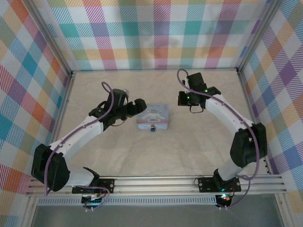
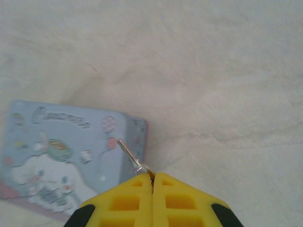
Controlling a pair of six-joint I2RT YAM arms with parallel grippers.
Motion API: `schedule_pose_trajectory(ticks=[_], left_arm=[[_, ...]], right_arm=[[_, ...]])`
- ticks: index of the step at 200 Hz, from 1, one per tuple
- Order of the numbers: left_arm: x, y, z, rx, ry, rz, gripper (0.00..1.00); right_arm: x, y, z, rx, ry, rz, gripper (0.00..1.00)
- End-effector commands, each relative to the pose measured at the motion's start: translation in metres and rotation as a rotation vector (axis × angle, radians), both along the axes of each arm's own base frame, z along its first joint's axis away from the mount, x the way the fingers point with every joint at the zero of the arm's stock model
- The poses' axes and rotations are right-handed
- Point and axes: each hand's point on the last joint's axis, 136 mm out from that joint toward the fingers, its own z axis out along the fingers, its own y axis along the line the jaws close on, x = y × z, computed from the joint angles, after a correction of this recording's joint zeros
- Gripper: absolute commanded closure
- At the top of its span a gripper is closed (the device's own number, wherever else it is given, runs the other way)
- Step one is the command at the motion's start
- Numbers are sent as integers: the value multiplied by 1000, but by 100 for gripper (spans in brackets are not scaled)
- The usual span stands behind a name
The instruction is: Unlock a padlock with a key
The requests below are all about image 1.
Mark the blue cartoon tin box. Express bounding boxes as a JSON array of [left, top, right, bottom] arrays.
[[136, 103, 170, 131]]

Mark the black right gripper wire loop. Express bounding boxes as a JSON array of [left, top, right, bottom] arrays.
[[189, 104, 205, 114]]

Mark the black gripper wire loop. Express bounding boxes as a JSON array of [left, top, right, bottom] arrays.
[[189, 104, 205, 114], [110, 117, 126, 128]]

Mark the black left gripper wire loop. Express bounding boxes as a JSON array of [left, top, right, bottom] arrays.
[[110, 117, 126, 128]]

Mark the long aluminium table edge rail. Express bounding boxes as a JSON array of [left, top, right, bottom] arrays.
[[71, 68, 240, 73]]

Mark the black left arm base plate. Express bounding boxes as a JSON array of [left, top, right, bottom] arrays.
[[71, 178, 116, 195]]

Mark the wide aluminium mounting rail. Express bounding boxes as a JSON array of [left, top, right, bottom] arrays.
[[25, 174, 287, 197]]

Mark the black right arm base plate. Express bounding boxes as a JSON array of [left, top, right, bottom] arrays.
[[198, 176, 241, 193]]

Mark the grey slotted cable duct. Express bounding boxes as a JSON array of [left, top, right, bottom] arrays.
[[37, 197, 219, 206]]

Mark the aluminium frame post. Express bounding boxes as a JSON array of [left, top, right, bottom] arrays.
[[27, 0, 74, 76], [236, 0, 284, 74]]

